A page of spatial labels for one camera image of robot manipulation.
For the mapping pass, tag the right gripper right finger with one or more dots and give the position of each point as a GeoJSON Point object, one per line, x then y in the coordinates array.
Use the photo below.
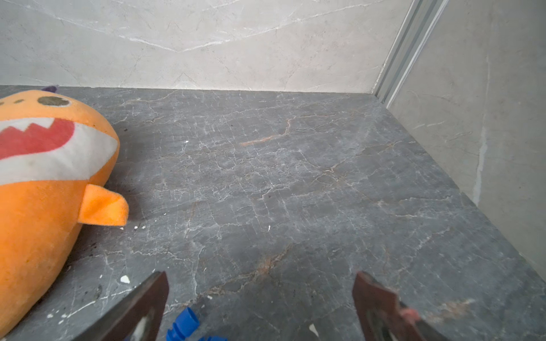
{"type": "Point", "coordinates": [383, 316]}

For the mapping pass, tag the orange shark plush toy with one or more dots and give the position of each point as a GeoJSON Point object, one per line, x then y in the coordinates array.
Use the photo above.
{"type": "Point", "coordinates": [57, 153]}

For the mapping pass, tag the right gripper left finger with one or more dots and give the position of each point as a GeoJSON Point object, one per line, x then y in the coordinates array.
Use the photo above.
{"type": "Point", "coordinates": [138, 316]}

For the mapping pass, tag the removed blue stopper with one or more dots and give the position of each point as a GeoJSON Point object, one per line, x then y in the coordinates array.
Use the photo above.
{"type": "Point", "coordinates": [213, 338]}
{"type": "Point", "coordinates": [184, 326]}

